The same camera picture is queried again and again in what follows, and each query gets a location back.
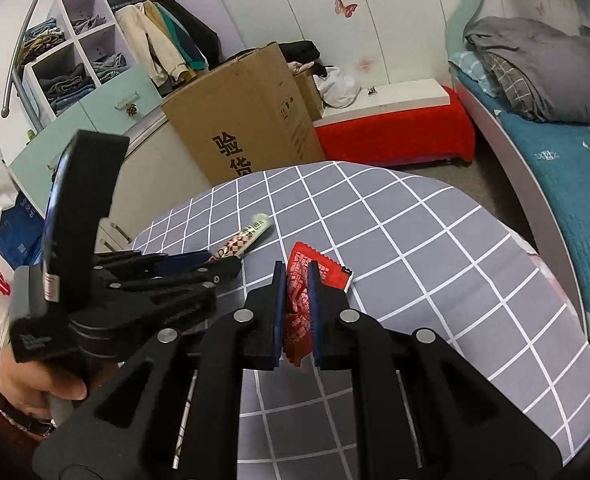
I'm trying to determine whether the cream hanging garment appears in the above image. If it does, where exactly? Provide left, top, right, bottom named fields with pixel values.
left=116, top=2, right=173, bottom=97

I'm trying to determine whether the grey checked tablecloth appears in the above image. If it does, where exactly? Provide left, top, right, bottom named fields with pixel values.
left=130, top=160, right=590, bottom=480

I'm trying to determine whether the red snack wrapper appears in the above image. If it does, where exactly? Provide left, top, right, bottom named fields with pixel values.
left=282, top=241, right=354, bottom=368

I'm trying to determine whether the person's left hand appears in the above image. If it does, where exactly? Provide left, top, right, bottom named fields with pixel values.
left=0, top=350, right=88, bottom=416

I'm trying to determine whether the teal bed blanket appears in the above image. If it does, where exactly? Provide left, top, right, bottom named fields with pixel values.
left=449, top=50, right=590, bottom=333

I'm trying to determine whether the mint drawer cabinet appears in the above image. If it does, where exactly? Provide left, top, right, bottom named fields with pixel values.
left=9, top=62, right=171, bottom=221

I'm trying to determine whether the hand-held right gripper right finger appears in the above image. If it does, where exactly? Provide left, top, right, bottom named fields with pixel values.
left=306, top=259, right=562, bottom=480

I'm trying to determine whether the black clothes pile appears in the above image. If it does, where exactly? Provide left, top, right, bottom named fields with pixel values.
left=279, top=40, right=322, bottom=64

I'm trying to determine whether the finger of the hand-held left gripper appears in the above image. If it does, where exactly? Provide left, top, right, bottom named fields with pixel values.
left=106, top=257, right=244, bottom=295
left=94, top=250, right=212, bottom=282

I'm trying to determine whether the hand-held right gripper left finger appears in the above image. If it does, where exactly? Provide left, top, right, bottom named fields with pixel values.
left=32, top=260, right=290, bottom=480

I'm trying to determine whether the curved metal pole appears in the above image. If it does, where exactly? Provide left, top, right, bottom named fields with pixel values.
left=1, top=0, right=58, bottom=117

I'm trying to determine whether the mint bed frame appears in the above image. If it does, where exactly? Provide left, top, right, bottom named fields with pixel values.
left=445, top=0, right=590, bottom=341

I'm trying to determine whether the grey plaid cloth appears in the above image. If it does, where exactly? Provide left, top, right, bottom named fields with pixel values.
left=482, top=52, right=531, bottom=116

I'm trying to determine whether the blue fabric bag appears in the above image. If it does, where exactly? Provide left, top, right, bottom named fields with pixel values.
left=0, top=192, right=48, bottom=269

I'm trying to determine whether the white wardrobe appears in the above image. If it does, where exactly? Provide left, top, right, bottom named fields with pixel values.
left=200, top=0, right=471, bottom=92

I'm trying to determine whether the small brown cardboard box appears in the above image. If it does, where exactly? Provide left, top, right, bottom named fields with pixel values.
left=294, top=67, right=326, bottom=122

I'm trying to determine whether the teal hanging garment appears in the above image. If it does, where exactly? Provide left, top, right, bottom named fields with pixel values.
left=157, top=2, right=209, bottom=74

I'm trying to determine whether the grey duvet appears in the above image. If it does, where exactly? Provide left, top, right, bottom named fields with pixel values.
left=464, top=16, right=590, bottom=128

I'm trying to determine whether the red and white low bench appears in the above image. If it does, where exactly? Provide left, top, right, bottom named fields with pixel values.
left=314, top=79, right=477, bottom=167

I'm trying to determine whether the black hanging garment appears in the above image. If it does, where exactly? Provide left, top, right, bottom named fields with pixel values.
left=167, top=0, right=221, bottom=69

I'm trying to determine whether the tan hanging garment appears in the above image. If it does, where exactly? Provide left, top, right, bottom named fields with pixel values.
left=142, top=0, right=197, bottom=84

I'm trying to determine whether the person's left forearm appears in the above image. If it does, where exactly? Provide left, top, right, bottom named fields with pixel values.
left=0, top=385, right=58, bottom=456

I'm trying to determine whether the folded clothes stack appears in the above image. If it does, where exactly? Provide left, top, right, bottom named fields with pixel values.
left=91, top=54, right=128, bottom=83
left=72, top=12, right=106, bottom=36
left=25, top=19, right=66, bottom=63
left=42, top=62, right=96, bottom=111

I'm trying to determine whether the large brown cardboard box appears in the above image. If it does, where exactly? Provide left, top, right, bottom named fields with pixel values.
left=161, top=42, right=327, bottom=187

